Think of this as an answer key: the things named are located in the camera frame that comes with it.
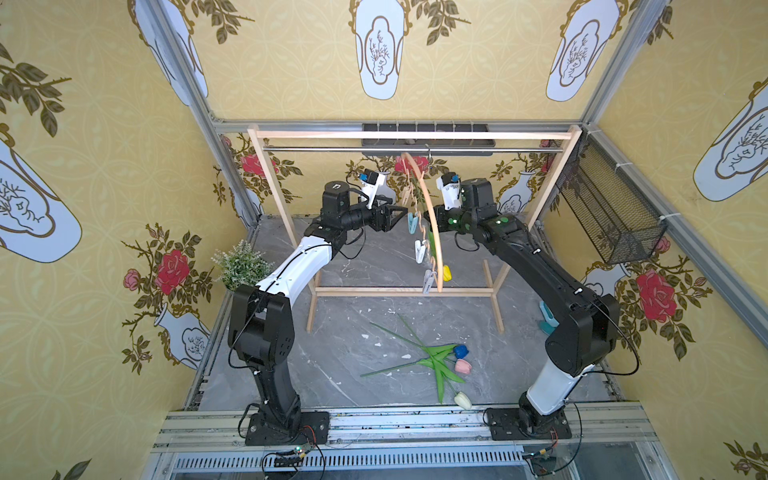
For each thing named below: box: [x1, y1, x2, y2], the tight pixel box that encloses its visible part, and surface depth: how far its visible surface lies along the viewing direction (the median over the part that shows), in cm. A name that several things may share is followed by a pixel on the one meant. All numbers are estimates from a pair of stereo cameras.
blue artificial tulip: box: [370, 322, 469, 359], surface depth 87 cm
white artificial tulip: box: [397, 313, 472, 411], surface depth 78 cm
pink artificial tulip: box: [360, 358, 472, 377], surface depth 85 cm
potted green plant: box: [210, 239, 275, 292], surface depth 87 cm
